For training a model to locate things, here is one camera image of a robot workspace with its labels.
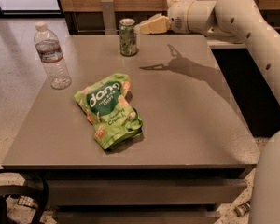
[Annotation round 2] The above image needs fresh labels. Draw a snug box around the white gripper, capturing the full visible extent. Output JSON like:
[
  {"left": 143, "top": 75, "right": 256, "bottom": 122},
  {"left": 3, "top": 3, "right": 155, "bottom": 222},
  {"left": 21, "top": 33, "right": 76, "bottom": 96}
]
[{"left": 138, "top": 0, "right": 195, "bottom": 35}]

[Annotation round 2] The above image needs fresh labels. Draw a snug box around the green soda can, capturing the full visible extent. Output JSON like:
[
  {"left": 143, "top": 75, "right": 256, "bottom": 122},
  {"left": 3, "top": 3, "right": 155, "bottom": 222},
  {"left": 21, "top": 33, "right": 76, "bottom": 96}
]
[{"left": 119, "top": 18, "right": 137, "bottom": 56}]

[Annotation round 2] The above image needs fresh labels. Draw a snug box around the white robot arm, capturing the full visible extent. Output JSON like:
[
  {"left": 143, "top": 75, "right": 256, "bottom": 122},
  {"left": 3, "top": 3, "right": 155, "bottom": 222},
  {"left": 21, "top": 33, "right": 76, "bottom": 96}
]
[{"left": 136, "top": 0, "right": 280, "bottom": 224}]

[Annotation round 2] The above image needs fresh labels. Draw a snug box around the green rice chips bag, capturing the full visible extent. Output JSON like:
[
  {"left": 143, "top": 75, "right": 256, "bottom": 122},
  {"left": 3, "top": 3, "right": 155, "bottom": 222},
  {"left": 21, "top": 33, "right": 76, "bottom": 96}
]
[{"left": 75, "top": 73, "right": 143, "bottom": 150}]

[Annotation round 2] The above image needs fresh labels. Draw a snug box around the clear plastic water bottle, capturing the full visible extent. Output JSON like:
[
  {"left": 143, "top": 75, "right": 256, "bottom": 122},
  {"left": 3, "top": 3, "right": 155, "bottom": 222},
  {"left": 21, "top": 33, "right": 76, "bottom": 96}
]
[{"left": 34, "top": 21, "right": 72, "bottom": 90}]

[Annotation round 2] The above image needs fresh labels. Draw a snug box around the grey drawer unit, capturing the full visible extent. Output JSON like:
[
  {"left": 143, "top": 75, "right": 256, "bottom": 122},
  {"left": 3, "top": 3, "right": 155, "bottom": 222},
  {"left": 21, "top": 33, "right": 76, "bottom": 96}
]
[{"left": 24, "top": 168, "right": 253, "bottom": 224}]

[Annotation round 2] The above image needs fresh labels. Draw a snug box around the white power strip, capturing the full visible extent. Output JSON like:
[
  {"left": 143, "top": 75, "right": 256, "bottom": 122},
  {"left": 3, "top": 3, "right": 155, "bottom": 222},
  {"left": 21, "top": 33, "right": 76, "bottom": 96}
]
[{"left": 234, "top": 202, "right": 250, "bottom": 217}]

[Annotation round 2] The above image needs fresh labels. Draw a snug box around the black chair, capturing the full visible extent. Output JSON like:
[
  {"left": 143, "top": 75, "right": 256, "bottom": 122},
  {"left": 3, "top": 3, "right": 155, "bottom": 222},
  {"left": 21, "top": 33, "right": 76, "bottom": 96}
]
[{"left": 0, "top": 169, "right": 50, "bottom": 224}]

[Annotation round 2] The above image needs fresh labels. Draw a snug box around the left metal bracket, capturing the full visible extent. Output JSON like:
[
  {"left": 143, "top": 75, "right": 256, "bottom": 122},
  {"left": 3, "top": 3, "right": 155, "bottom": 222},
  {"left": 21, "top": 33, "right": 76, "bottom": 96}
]
[{"left": 101, "top": 0, "right": 117, "bottom": 35}]

